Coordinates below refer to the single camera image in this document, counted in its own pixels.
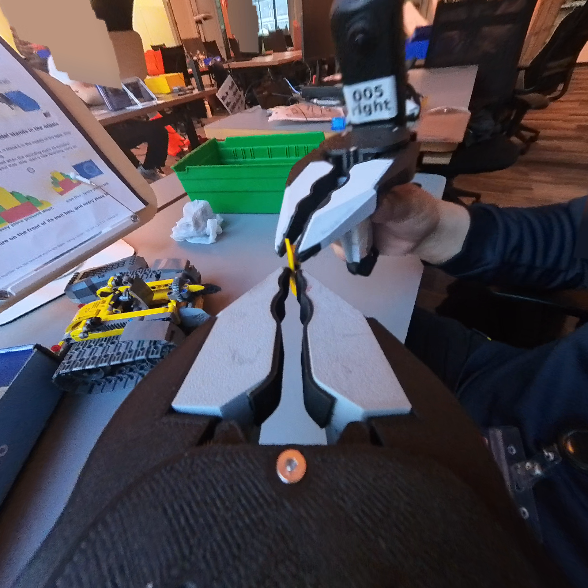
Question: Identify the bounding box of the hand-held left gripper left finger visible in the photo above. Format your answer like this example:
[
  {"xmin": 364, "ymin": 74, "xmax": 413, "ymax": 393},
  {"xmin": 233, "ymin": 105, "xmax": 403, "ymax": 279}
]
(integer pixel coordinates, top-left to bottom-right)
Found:
[{"xmin": 172, "ymin": 269, "xmax": 287, "ymax": 425}]

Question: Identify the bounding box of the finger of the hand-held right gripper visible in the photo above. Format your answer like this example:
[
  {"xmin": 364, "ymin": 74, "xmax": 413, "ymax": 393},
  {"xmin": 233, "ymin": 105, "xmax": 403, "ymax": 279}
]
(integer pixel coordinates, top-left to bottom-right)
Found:
[
  {"xmin": 276, "ymin": 161, "xmax": 346, "ymax": 256},
  {"xmin": 299, "ymin": 159, "xmax": 396, "ymax": 262}
]

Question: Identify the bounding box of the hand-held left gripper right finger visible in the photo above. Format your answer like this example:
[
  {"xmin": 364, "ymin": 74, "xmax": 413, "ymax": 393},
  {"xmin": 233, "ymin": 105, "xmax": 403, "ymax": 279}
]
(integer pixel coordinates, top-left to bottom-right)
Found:
[{"xmin": 299, "ymin": 274, "xmax": 412, "ymax": 443}]

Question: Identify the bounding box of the yellow toy beam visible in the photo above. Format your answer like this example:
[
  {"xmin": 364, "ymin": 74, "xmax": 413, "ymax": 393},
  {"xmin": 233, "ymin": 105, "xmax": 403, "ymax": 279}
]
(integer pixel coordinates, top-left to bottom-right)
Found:
[{"xmin": 284, "ymin": 238, "xmax": 300, "ymax": 296}]

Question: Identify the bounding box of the person's right forearm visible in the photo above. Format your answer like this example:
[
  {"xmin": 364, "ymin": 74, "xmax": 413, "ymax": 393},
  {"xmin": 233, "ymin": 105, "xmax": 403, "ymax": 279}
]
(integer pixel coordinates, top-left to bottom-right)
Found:
[{"xmin": 441, "ymin": 198, "xmax": 588, "ymax": 293}]

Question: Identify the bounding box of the grey desk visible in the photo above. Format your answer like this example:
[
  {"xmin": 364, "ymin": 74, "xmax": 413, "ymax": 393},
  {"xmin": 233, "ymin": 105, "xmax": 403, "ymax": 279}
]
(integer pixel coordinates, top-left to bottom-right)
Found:
[{"xmin": 0, "ymin": 170, "xmax": 447, "ymax": 588}]

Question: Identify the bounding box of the person's right hand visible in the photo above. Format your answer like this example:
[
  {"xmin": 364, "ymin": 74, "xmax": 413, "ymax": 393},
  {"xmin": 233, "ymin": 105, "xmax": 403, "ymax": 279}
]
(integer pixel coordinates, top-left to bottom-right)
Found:
[{"xmin": 368, "ymin": 182, "xmax": 471, "ymax": 267}]

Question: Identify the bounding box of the green plastic bin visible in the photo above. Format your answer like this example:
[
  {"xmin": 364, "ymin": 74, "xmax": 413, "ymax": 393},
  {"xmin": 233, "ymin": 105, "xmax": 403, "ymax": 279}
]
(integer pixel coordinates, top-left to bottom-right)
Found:
[{"xmin": 173, "ymin": 132, "xmax": 327, "ymax": 215}]

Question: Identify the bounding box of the wooden table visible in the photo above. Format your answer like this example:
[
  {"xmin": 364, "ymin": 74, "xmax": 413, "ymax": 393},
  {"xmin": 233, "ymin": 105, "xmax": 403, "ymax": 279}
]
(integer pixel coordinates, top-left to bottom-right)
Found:
[{"xmin": 204, "ymin": 65, "xmax": 478, "ymax": 153}]

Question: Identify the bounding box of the crumpled white tissue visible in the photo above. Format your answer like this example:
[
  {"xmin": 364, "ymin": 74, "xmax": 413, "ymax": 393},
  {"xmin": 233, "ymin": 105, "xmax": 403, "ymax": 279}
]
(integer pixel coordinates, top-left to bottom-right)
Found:
[{"xmin": 171, "ymin": 200, "xmax": 224, "ymax": 244}]

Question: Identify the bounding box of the yellow grey toy bulldozer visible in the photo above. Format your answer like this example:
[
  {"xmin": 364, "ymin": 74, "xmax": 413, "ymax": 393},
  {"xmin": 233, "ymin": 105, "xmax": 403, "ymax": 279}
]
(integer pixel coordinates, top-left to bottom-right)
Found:
[{"xmin": 53, "ymin": 258, "xmax": 221, "ymax": 394}]

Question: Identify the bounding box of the black office chair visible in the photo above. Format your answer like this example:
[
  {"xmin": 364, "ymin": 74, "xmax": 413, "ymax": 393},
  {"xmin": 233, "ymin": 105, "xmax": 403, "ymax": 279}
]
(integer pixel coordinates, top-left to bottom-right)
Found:
[{"xmin": 421, "ymin": 0, "xmax": 554, "ymax": 177}]

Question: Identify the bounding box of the person's dark blue jacket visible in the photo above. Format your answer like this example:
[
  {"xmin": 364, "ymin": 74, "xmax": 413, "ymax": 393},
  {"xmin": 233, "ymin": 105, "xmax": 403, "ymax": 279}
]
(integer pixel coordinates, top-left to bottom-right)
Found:
[{"xmin": 405, "ymin": 198, "xmax": 588, "ymax": 588}]

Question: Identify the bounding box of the yellow storage bin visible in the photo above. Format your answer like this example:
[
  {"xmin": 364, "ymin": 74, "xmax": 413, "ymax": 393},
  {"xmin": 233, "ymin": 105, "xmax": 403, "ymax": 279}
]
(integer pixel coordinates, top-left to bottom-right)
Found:
[{"xmin": 145, "ymin": 72, "xmax": 187, "ymax": 96}]

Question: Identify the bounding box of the navy box base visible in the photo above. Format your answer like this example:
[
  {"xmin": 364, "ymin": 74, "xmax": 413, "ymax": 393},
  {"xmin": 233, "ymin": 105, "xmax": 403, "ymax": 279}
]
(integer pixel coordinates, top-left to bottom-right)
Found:
[{"xmin": 0, "ymin": 345, "xmax": 65, "ymax": 508}]

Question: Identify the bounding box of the instruction sheet board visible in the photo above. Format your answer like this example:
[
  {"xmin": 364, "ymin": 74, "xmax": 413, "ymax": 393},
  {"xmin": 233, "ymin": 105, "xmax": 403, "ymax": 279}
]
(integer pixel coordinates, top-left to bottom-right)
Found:
[{"xmin": 0, "ymin": 37, "xmax": 159, "ymax": 327}]

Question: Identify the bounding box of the round black strap device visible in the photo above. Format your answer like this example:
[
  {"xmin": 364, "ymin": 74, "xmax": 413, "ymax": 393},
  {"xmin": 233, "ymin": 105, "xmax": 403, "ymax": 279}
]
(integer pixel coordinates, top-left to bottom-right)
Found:
[{"xmin": 552, "ymin": 428, "xmax": 588, "ymax": 476}]

